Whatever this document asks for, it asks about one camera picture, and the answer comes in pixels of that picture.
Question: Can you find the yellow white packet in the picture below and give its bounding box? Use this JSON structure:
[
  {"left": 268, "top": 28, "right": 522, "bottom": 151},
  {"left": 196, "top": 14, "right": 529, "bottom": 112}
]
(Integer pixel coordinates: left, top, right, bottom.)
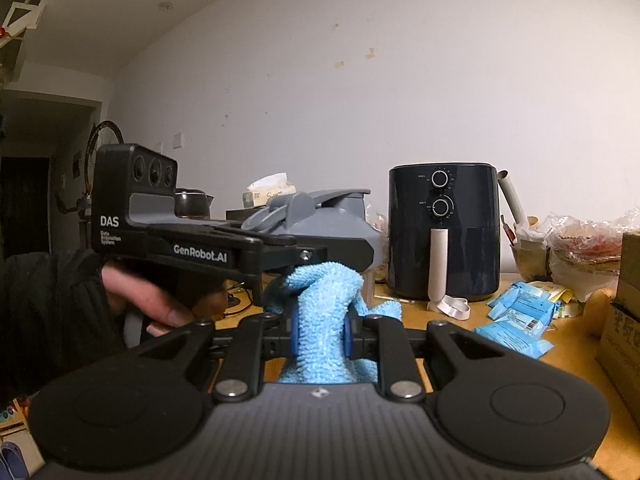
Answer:
[{"left": 530, "top": 282, "right": 583, "bottom": 319}]

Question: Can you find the plastic bag of flatbreads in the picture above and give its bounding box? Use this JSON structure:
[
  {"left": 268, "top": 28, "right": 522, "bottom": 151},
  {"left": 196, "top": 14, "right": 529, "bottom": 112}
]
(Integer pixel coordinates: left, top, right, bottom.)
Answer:
[{"left": 547, "top": 212, "right": 640, "bottom": 291}]

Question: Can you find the dark air fryer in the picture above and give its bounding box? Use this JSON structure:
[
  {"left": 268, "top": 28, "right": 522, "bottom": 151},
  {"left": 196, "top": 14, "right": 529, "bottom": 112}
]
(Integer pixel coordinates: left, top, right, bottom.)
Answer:
[{"left": 388, "top": 162, "right": 501, "bottom": 303}]

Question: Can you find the clear bag with brown paper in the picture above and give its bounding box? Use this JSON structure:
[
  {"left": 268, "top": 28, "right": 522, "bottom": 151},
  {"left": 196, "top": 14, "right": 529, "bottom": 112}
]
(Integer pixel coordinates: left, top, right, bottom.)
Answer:
[{"left": 364, "top": 205, "right": 392, "bottom": 283}]

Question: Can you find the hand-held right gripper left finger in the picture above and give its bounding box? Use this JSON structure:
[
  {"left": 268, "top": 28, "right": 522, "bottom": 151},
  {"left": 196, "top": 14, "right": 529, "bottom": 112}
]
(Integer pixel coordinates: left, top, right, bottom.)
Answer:
[{"left": 135, "top": 305, "right": 301, "bottom": 402}]

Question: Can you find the large cardboard box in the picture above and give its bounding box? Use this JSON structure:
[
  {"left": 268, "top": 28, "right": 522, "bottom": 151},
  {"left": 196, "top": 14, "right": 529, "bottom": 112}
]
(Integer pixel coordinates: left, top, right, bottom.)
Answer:
[{"left": 597, "top": 232, "right": 640, "bottom": 401}]

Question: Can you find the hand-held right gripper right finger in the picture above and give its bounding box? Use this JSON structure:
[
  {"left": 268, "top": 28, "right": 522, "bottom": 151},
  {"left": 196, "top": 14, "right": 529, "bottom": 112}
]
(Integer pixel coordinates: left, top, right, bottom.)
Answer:
[{"left": 344, "top": 307, "right": 506, "bottom": 401}]

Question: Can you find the person's left hand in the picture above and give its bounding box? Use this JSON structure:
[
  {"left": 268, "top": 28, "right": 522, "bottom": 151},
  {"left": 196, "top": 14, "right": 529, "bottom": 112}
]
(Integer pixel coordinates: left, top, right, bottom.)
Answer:
[{"left": 100, "top": 262, "right": 227, "bottom": 338}]

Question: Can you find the cardboard tube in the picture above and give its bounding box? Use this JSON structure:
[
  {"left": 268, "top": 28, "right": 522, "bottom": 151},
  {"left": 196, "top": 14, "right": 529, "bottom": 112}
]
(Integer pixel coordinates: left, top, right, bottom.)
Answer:
[{"left": 496, "top": 170, "right": 527, "bottom": 228}]

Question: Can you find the person's left forearm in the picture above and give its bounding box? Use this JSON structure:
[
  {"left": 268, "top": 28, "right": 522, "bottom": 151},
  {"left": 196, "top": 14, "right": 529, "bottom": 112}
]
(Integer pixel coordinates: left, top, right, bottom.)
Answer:
[{"left": 0, "top": 250, "right": 132, "bottom": 402}]

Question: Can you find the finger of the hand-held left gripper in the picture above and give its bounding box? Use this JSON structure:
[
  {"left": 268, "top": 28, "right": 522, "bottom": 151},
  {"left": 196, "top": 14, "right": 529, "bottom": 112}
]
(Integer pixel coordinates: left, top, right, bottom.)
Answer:
[
  {"left": 215, "top": 222, "right": 298, "bottom": 247},
  {"left": 239, "top": 238, "right": 376, "bottom": 277}
]

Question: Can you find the blue microfibre cloth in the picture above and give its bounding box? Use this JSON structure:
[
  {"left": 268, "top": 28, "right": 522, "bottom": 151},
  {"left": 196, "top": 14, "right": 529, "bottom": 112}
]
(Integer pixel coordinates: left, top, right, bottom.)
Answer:
[{"left": 262, "top": 261, "right": 403, "bottom": 386}]

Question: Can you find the yellow fruit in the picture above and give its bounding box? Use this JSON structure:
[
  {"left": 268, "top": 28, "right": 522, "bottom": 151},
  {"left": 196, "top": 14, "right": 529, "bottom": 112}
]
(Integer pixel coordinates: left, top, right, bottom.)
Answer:
[{"left": 586, "top": 287, "right": 617, "bottom": 336}]

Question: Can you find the grey slipper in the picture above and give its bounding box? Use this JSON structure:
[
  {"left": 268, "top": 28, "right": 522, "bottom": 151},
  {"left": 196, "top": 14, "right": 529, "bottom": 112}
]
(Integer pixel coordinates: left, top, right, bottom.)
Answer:
[{"left": 0, "top": 440, "right": 26, "bottom": 479}]

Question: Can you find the blue wipe packet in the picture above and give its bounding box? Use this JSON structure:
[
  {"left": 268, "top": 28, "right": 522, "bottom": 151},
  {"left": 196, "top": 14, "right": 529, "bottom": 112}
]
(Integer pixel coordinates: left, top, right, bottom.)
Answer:
[
  {"left": 492, "top": 295, "right": 562, "bottom": 339},
  {"left": 486, "top": 281, "right": 537, "bottom": 322},
  {"left": 472, "top": 322, "right": 554, "bottom": 359}
]

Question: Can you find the black power cable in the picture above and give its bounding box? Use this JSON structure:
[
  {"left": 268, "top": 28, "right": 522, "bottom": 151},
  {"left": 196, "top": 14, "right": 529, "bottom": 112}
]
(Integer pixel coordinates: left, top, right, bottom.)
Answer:
[{"left": 222, "top": 282, "right": 256, "bottom": 317}]

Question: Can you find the white tissue pack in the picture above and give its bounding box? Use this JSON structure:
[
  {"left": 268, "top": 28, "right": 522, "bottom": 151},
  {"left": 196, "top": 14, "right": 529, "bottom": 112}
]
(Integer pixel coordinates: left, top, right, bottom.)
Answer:
[{"left": 241, "top": 173, "right": 297, "bottom": 208}]

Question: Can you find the white loop strap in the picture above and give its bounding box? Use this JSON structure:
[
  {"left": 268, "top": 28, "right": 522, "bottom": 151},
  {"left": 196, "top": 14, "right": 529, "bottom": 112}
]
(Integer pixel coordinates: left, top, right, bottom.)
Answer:
[{"left": 427, "top": 296, "right": 472, "bottom": 320}]

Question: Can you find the dark cooking pot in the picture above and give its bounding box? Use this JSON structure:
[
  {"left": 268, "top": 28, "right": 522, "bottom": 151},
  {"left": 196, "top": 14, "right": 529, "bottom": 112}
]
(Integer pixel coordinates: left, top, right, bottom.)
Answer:
[{"left": 173, "top": 187, "right": 215, "bottom": 219}]

